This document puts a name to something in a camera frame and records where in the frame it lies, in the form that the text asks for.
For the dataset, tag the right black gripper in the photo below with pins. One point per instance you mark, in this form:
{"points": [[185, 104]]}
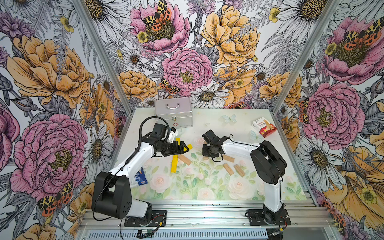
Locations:
{"points": [[204, 152]]}

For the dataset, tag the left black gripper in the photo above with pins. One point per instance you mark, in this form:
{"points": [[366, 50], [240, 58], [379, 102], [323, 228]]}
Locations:
{"points": [[174, 151]]}

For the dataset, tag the wooden block diagonal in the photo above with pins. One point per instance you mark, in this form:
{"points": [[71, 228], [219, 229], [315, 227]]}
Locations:
{"points": [[228, 169]]}

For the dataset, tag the yellow short block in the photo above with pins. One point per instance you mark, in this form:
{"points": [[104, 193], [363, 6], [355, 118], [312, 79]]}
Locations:
{"points": [[174, 164]]}

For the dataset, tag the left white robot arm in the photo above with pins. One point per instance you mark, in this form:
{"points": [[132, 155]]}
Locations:
{"points": [[112, 192]]}

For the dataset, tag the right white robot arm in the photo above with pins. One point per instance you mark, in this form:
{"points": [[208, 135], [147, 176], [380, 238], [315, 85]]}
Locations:
{"points": [[270, 167]]}

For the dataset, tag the silver metal case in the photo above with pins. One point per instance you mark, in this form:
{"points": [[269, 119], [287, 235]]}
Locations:
{"points": [[177, 112]]}

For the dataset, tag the blue card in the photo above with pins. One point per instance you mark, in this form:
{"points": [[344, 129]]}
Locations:
{"points": [[140, 178]]}

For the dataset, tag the red white snack box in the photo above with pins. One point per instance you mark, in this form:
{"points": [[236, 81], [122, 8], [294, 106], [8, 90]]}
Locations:
{"points": [[263, 127]]}

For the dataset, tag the small green circuit board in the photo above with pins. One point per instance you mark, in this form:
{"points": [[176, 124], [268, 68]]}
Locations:
{"points": [[144, 232]]}

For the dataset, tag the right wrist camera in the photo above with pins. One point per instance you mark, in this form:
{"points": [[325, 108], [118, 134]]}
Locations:
{"points": [[211, 137]]}

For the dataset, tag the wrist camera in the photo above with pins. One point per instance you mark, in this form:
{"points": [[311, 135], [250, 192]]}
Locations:
{"points": [[211, 137], [163, 133]]}

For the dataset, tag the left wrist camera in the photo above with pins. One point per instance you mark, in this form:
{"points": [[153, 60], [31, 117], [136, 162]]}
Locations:
{"points": [[163, 133]]}

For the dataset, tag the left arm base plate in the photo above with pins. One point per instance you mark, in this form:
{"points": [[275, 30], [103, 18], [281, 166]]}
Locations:
{"points": [[154, 219]]}

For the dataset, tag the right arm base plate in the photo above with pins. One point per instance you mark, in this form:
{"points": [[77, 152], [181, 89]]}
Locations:
{"points": [[259, 217]]}

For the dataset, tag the aluminium front rail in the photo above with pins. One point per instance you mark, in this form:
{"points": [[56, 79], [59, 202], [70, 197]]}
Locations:
{"points": [[189, 214]]}

